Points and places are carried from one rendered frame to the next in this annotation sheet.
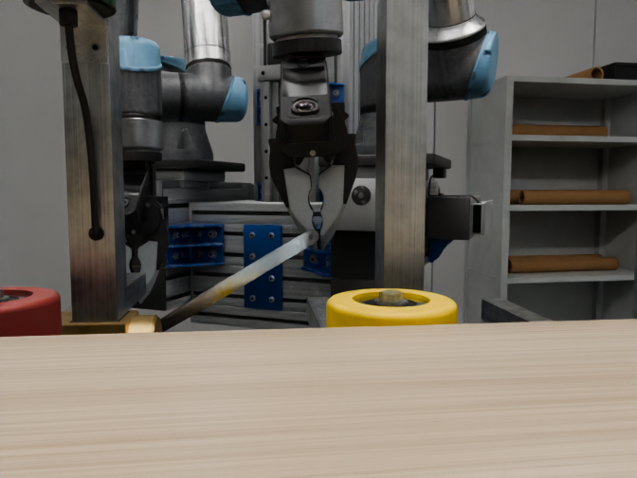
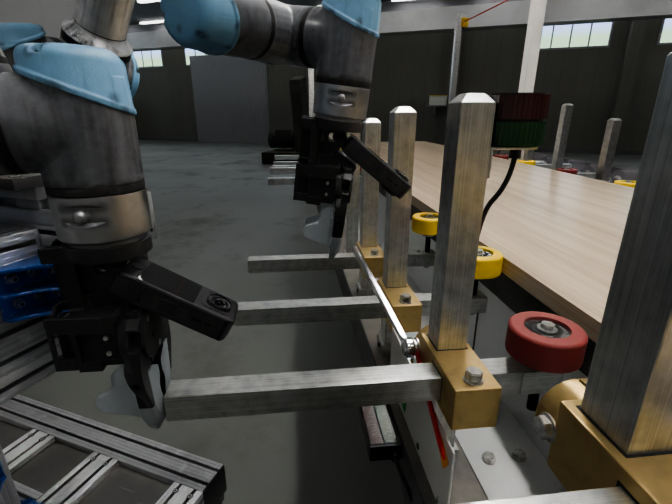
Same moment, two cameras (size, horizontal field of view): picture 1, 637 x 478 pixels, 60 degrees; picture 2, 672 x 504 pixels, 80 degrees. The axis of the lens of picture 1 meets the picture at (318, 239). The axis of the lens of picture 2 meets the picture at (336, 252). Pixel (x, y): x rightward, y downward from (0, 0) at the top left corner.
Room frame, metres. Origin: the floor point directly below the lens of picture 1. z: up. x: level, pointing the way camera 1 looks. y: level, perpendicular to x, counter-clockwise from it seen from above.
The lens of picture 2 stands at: (0.58, 0.60, 1.13)
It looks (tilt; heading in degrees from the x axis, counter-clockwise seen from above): 19 degrees down; 270
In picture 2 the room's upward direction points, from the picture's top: straight up
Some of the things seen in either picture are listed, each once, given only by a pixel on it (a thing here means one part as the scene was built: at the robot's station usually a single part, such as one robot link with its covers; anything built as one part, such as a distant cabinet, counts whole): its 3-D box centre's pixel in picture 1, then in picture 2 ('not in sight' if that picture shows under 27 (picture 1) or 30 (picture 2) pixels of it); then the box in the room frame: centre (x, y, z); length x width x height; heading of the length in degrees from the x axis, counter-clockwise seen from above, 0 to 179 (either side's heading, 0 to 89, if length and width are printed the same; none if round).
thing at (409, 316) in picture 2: not in sight; (396, 301); (0.47, -0.05, 0.81); 0.14 x 0.06 x 0.05; 96
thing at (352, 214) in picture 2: not in sight; (352, 185); (0.53, -0.58, 0.92); 0.05 x 0.05 x 0.45; 6
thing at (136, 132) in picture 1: (133, 137); (102, 216); (0.79, 0.26, 1.05); 0.08 x 0.08 x 0.05
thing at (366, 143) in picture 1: (389, 133); not in sight; (1.13, -0.14, 1.09); 0.15 x 0.15 x 0.10
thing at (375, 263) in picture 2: not in sight; (369, 257); (0.50, -0.30, 0.81); 0.14 x 0.06 x 0.05; 96
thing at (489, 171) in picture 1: (556, 225); not in sight; (3.14, -1.35, 0.77); 0.90 x 0.45 x 1.55; 100
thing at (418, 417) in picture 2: not in sight; (413, 406); (0.47, 0.15, 0.75); 0.26 x 0.01 x 0.10; 96
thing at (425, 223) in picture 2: not in sight; (428, 238); (0.37, -0.29, 0.85); 0.08 x 0.08 x 0.11
